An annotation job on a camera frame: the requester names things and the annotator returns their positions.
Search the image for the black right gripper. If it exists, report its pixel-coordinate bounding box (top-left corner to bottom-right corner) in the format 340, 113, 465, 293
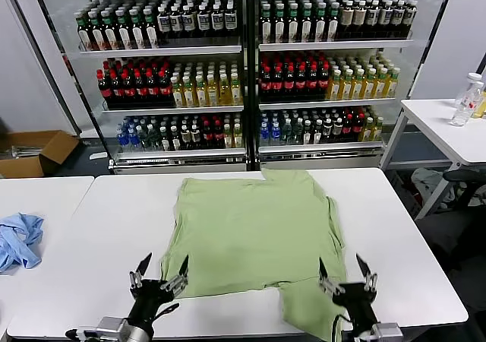
317, 252, 380, 334

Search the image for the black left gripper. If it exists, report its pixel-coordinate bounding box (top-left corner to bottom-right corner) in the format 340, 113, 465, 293
127, 252, 190, 331

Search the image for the light green t-shirt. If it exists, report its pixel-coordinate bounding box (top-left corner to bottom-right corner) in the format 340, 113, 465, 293
159, 168, 349, 342

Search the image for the black office chair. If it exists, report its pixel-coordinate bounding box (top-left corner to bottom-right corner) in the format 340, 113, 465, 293
415, 169, 486, 273

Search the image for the white grey cloth pile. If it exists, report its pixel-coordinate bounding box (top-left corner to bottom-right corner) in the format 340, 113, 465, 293
412, 166, 456, 207

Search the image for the red-cap cola bottle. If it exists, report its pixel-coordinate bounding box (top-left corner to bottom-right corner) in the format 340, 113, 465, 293
259, 65, 273, 100
134, 69, 148, 106
200, 119, 213, 149
271, 65, 285, 100
352, 112, 365, 143
158, 68, 172, 106
109, 70, 124, 107
283, 65, 297, 100
211, 119, 223, 149
306, 64, 320, 100
96, 70, 112, 107
146, 68, 160, 106
317, 63, 331, 99
295, 64, 308, 100
121, 69, 136, 106
342, 112, 354, 143

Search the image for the crumpled light blue cloth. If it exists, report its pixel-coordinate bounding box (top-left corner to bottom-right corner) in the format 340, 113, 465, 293
0, 211, 45, 274

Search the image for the open cardboard box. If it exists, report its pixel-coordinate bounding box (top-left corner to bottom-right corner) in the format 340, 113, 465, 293
0, 129, 81, 179

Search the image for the silver metal parts bundle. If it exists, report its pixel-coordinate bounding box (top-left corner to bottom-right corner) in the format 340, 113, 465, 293
10, 144, 42, 157

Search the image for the white side table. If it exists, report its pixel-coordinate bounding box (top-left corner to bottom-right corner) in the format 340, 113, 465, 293
379, 97, 486, 221

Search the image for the clear plastic bottle white cap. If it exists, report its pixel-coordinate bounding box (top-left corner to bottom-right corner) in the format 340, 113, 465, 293
450, 72, 484, 127

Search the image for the yellow drink bottle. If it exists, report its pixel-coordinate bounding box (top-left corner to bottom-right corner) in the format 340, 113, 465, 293
472, 89, 486, 119

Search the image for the green-cap dark tea bottle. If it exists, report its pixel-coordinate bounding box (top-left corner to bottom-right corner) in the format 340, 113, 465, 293
313, 2, 328, 42
286, 2, 301, 43
75, 11, 94, 52
260, 2, 275, 43
115, 8, 134, 50
299, 2, 314, 43
102, 9, 120, 51
326, 1, 340, 42
144, 7, 160, 49
273, 2, 288, 43
89, 10, 107, 51
130, 8, 147, 49

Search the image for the white-cap blue-label dark bottle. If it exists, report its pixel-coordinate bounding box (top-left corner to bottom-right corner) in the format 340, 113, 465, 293
391, 0, 406, 37
402, 0, 418, 37
169, 5, 185, 39
156, 5, 172, 39
197, 3, 212, 38
224, 2, 239, 37
365, 0, 380, 38
210, 2, 226, 37
181, 4, 197, 38
378, 0, 393, 38

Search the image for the beige-label dark bottle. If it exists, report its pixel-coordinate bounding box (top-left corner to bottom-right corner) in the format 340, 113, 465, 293
339, 0, 354, 39
352, 0, 367, 39

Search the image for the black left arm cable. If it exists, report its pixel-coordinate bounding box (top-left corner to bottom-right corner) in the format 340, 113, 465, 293
151, 302, 180, 322

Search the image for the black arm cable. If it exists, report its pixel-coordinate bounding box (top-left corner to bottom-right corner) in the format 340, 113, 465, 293
151, 302, 180, 322
331, 312, 345, 342

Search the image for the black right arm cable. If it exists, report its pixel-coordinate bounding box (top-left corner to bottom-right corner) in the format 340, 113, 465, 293
331, 312, 345, 342

